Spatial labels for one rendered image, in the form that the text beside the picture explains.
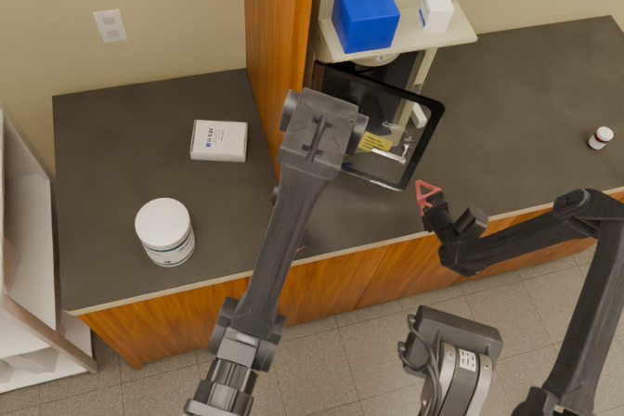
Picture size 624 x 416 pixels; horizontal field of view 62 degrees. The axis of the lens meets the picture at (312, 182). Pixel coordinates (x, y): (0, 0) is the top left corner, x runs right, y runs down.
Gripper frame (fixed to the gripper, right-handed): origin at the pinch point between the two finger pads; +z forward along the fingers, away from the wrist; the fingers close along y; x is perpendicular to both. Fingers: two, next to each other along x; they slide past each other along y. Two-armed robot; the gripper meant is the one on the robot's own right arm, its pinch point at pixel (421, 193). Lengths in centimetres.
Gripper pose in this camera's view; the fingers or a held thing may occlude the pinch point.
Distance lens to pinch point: 145.2
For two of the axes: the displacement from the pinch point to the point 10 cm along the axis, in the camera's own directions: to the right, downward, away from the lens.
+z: -3.3, -6.7, 6.6
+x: -9.0, 4.4, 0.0
